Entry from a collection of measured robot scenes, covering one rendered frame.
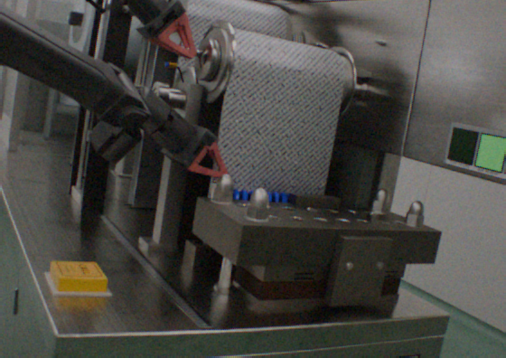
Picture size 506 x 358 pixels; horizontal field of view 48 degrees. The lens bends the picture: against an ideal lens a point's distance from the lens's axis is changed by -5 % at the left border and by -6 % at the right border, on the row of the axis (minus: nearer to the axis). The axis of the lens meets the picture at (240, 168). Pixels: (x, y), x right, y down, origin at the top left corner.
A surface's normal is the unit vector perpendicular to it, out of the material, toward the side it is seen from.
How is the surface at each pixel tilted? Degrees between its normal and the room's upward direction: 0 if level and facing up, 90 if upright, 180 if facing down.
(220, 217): 90
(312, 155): 90
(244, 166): 90
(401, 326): 90
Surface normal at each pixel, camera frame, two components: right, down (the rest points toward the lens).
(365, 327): 0.45, 0.20
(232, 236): -0.88, -0.08
